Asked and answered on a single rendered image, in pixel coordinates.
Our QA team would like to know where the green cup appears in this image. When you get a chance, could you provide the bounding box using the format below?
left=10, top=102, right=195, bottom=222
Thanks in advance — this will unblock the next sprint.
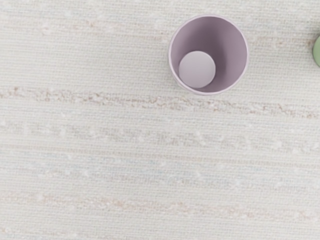
left=311, top=34, right=320, bottom=68

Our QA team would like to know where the lilac cup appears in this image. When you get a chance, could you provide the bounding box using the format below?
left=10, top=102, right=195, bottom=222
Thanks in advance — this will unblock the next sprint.
left=167, top=14, right=250, bottom=96

